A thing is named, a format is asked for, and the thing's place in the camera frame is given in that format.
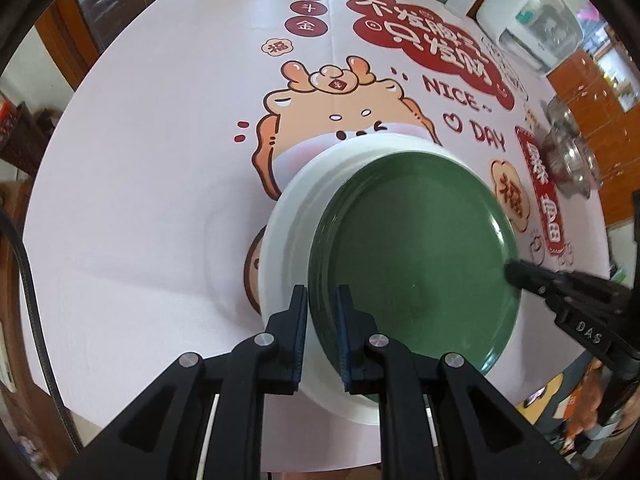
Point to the large steel bowl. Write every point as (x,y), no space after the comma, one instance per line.
(582,172)

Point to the wooden cabinet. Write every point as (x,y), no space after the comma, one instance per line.
(600,100)

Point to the green plate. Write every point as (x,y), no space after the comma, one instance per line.
(415,250)

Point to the printed white tablecloth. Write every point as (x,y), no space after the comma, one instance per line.
(150,210)

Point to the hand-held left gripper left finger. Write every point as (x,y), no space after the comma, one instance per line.
(300,340)

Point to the small steel bowl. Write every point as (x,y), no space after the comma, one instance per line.
(561,112)

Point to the wooden framed glass door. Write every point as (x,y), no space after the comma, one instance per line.
(125,5)

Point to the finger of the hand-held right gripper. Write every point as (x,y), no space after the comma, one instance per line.
(530,275)

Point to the pink steel bowl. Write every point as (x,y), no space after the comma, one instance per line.
(554,152)

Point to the white appliance with clear lid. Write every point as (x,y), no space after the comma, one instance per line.
(505,15)

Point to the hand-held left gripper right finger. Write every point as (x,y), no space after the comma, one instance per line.
(345,340)

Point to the white plate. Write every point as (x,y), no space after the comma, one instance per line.
(295,220)

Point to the orange printed bag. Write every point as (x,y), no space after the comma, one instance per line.
(575,410)

